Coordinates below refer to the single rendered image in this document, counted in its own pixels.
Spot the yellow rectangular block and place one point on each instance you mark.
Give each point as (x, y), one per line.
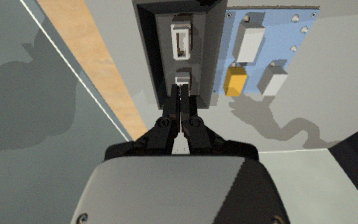
(234, 81)

